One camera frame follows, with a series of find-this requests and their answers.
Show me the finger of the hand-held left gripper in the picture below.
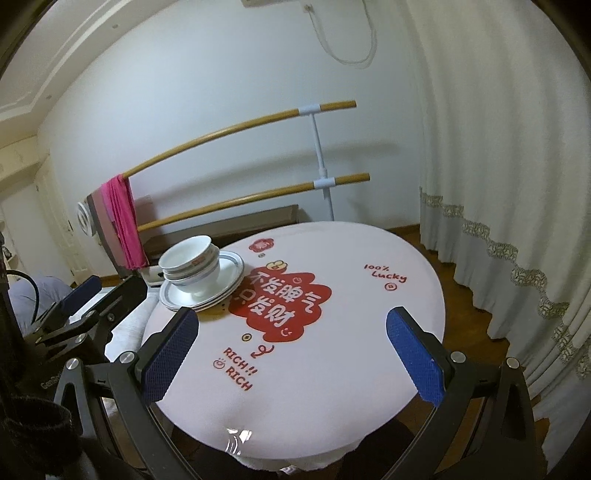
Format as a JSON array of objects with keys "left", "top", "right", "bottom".
[
  {"left": 25, "top": 276, "right": 148, "bottom": 356},
  {"left": 32, "top": 275, "right": 102, "bottom": 330}
]

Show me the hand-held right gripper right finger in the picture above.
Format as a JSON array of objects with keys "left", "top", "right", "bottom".
[{"left": 385, "top": 307, "right": 539, "bottom": 480}]

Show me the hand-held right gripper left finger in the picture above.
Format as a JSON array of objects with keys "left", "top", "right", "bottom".
[{"left": 53, "top": 307, "right": 204, "bottom": 480}]

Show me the white storage box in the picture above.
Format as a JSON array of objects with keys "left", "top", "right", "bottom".
[{"left": 137, "top": 264, "right": 165, "bottom": 285}]

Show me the grey pillow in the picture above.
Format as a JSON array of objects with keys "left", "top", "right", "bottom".
[{"left": 9, "top": 274, "right": 75, "bottom": 334}]

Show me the white bed sheet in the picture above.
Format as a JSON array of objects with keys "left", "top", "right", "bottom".
[{"left": 65, "top": 284, "right": 163, "bottom": 365}]

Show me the brown towel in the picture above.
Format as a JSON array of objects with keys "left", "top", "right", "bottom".
[{"left": 85, "top": 189, "right": 136, "bottom": 280}]

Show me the white round disc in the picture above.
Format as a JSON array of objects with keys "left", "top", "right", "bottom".
[{"left": 76, "top": 202, "right": 96, "bottom": 237}]

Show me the white panel door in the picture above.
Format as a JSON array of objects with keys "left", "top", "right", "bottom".
[{"left": 34, "top": 157, "right": 93, "bottom": 284}]

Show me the pink towel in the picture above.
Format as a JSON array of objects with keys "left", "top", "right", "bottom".
[{"left": 100, "top": 174, "right": 149, "bottom": 270}]

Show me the round pink table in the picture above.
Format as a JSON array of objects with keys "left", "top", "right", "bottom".
[{"left": 141, "top": 220, "right": 448, "bottom": 459}]

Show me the cream curtain with lace trim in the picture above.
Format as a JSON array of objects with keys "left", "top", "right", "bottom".
[{"left": 402, "top": 0, "right": 591, "bottom": 480}]

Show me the white barre stand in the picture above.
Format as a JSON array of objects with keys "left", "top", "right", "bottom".
[{"left": 299, "top": 105, "right": 336, "bottom": 221}]

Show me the black cable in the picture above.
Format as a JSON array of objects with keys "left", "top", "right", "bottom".
[{"left": 4, "top": 270, "right": 41, "bottom": 324}]

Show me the dark wooden bed frame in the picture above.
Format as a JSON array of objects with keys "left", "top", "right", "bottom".
[{"left": 143, "top": 204, "right": 300, "bottom": 251}]

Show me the cream wall cabinet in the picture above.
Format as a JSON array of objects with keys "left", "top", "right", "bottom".
[{"left": 0, "top": 138, "right": 47, "bottom": 186}]

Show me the white air conditioner hose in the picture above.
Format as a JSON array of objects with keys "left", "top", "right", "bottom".
[{"left": 307, "top": 0, "right": 378, "bottom": 66}]

